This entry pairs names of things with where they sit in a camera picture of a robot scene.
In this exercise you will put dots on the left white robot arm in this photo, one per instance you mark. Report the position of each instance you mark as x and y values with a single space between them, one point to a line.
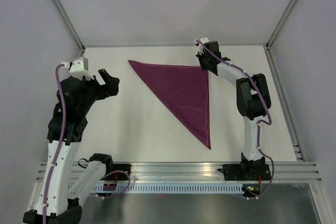
58 201

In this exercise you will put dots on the white slotted cable duct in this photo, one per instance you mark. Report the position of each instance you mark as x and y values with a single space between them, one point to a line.
177 188

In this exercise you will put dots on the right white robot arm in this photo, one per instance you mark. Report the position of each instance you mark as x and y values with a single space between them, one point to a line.
253 103

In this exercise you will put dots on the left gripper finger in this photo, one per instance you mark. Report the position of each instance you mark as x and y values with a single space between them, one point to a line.
110 87
99 82

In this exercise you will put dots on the right aluminium frame post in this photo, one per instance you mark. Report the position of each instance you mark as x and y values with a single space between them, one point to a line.
281 22

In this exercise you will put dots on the aluminium frame post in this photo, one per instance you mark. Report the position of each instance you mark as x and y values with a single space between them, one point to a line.
68 24
281 22

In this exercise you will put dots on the purple satin napkin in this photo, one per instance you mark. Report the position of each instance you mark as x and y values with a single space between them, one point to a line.
184 90

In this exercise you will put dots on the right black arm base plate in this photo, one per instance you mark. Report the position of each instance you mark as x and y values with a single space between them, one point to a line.
234 172

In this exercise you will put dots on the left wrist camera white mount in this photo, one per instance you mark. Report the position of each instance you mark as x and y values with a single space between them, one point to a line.
78 68

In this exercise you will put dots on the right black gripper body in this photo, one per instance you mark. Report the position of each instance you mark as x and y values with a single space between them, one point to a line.
203 60

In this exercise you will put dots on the left aluminium frame post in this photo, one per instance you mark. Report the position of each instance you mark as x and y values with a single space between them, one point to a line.
68 24

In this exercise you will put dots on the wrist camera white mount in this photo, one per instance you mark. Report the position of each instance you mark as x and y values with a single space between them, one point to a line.
78 68
199 43

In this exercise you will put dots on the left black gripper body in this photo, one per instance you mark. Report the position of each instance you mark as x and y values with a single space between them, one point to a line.
93 93

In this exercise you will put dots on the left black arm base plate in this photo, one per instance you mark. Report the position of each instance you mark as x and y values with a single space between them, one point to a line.
120 171

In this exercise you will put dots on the aluminium front rail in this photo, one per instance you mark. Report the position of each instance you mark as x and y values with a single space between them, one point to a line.
207 172

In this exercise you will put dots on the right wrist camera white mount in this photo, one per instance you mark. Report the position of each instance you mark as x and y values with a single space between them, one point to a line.
199 43

